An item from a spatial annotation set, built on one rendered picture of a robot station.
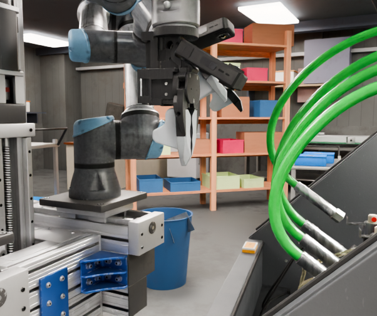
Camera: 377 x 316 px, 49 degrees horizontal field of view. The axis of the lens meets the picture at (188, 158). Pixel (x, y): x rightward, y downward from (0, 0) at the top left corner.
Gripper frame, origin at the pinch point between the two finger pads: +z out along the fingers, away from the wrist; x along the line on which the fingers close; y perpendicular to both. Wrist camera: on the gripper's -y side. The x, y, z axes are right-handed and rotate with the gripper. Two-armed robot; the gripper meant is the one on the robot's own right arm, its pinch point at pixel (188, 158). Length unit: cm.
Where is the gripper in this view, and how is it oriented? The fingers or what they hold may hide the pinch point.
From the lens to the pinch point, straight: 65.6
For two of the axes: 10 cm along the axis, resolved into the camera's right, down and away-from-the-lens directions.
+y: -9.6, -0.3, 2.9
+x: -2.9, 1.0, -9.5
